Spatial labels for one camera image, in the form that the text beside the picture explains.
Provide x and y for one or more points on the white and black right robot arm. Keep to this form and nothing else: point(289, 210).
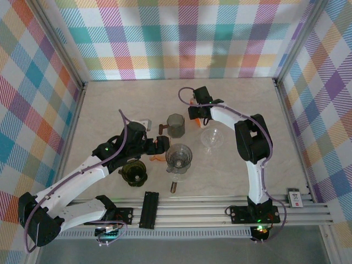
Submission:
point(257, 181)

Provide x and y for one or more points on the aluminium table side rail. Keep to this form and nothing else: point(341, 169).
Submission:
point(77, 110)
point(293, 137)

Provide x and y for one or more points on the smoke grey coffee dripper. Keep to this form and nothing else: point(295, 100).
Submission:
point(178, 154)

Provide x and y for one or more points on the white card with red mark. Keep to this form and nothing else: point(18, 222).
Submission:
point(296, 199)

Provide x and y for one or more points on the orange translucent cup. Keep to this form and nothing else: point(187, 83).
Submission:
point(155, 158)

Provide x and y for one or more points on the green coffee dripper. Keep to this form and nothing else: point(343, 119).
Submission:
point(133, 169)

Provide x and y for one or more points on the aluminium frame post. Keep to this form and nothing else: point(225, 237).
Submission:
point(62, 45)
point(298, 41)

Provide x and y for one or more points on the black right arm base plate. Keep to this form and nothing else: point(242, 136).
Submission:
point(239, 213)

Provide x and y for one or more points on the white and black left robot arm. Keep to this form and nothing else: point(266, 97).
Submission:
point(68, 184)

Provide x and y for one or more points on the clear coffee dripper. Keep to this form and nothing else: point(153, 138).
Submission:
point(211, 137)

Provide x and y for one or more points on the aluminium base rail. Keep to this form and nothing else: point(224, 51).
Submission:
point(192, 211)

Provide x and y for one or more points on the black bracket on rail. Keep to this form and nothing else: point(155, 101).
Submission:
point(148, 210)

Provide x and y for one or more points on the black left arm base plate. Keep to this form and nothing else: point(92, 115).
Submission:
point(126, 215)

